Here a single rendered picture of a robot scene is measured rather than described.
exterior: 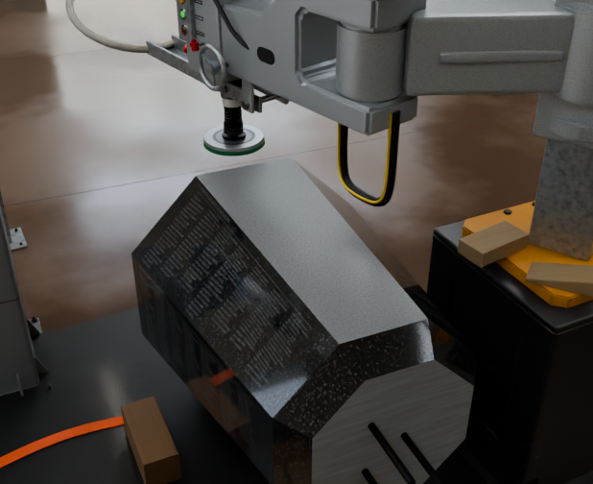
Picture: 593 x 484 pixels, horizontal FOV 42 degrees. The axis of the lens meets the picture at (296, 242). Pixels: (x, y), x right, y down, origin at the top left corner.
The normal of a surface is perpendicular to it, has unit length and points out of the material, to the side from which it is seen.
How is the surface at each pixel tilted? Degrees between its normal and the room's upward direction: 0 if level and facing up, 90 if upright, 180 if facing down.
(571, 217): 90
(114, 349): 0
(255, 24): 90
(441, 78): 90
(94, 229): 0
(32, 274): 0
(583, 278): 11
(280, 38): 90
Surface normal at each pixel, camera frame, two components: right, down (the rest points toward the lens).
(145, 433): 0.00, -0.85
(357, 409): 0.40, 0.48
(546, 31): 0.06, 0.53
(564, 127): -0.73, 0.36
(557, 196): -0.56, 0.44
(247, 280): -0.63, -0.44
